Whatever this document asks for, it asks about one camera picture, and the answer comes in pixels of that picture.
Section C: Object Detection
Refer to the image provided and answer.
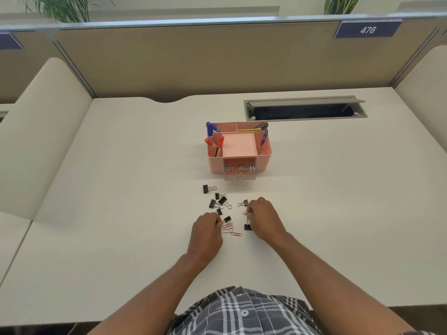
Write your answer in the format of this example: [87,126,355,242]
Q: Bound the person's right hand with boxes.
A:
[246,197,290,245]

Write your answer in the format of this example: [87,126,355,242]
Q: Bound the person's left hand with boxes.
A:
[187,212,224,259]

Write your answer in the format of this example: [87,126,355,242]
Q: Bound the person's right forearm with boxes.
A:
[264,233,417,335]

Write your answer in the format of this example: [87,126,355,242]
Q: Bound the person's left forearm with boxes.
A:
[87,253,221,335]

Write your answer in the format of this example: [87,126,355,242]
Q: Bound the scattered black binder clips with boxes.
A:
[202,185,253,231]

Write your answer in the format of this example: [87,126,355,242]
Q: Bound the clear plastic drawer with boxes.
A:
[223,164,257,181]

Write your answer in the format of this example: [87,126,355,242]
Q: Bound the pile of coloured paper clips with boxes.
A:
[224,166,255,177]

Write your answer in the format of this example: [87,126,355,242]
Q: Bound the pink desk organizer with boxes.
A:
[207,121,272,175]

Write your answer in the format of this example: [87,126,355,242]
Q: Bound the grey plaid shirt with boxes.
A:
[167,285,322,335]

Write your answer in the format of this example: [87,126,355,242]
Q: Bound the beige desk partition panel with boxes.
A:
[47,13,447,99]
[0,28,68,104]

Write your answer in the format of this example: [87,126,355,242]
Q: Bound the white side divider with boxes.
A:
[394,45,447,154]
[0,58,94,221]

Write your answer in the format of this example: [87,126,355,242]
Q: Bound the blue number label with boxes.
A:
[0,33,24,51]
[334,20,403,40]

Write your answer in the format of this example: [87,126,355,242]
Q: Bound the green potted plant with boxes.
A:
[22,0,116,24]
[324,0,362,15]

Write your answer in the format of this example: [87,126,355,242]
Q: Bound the grey cable tray with lid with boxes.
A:
[243,95,368,122]

